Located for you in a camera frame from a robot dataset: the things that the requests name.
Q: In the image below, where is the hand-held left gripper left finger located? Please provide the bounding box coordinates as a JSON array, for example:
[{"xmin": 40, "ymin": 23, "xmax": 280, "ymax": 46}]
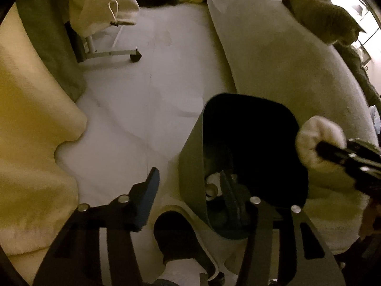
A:
[{"xmin": 33, "ymin": 167, "xmax": 160, "ymax": 286}]

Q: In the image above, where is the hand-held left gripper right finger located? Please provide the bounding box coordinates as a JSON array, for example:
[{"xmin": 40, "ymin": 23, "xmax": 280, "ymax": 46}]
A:
[{"xmin": 220, "ymin": 170, "xmax": 347, "ymax": 286}]

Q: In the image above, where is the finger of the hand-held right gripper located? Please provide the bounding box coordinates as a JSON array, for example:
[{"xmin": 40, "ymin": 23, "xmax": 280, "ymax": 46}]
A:
[
  {"xmin": 348, "ymin": 138, "xmax": 381, "ymax": 170},
  {"xmin": 316, "ymin": 141, "xmax": 381, "ymax": 193}
]

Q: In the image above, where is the grey trash bin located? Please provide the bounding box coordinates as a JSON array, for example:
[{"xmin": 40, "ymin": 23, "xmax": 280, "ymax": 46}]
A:
[{"xmin": 178, "ymin": 93, "xmax": 309, "ymax": 241}]

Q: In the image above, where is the person's right hand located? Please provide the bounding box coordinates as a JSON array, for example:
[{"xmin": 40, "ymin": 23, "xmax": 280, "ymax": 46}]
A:
[{"xmin": 359, "ymin": 198, "xmax": 381, "ymax": 240}]

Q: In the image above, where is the person's foot in slipper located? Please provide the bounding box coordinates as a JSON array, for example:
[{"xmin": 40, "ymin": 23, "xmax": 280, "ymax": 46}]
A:
[{"xmin": 153, "ymin": 210, "xmax": 227, "ymax": 286}]

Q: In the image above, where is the dark grey blanket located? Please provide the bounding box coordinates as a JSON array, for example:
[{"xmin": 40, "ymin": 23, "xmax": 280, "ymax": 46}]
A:
[{"xmin": 333, "ymin": 42, "xmax": 381, "ymax": 111}]

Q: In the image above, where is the bed with grey sheet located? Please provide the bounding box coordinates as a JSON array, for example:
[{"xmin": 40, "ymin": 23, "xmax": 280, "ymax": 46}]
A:
[{"xmin": 202, "ymin": 0, "xmax": 380, "ymax": 255}]

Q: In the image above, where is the cream fleece blanket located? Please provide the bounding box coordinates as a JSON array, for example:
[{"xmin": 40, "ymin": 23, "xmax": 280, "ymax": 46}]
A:
[{"xmin": 0, "ymin": 3, "xmax": 88, "ymax": 277}]

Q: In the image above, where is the grey cat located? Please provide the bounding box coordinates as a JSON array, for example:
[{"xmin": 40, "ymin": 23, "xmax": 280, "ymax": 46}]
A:
[{"xmin": 282, "ymin": 0, "xmax": 367, "ymax": 46}]

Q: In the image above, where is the white wheeled clothes rack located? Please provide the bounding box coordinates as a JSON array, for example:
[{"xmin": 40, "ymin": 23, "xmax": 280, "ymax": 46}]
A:
[{"xmin": 76, "ymin": 20, "xmax": 142, "ymax": 64}]

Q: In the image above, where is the olive green cloth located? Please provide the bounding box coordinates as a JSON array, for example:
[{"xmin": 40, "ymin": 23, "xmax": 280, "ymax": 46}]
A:
[{"xmin": 15, "ymin": 0, "xmax": 87, "ymax": 103}]

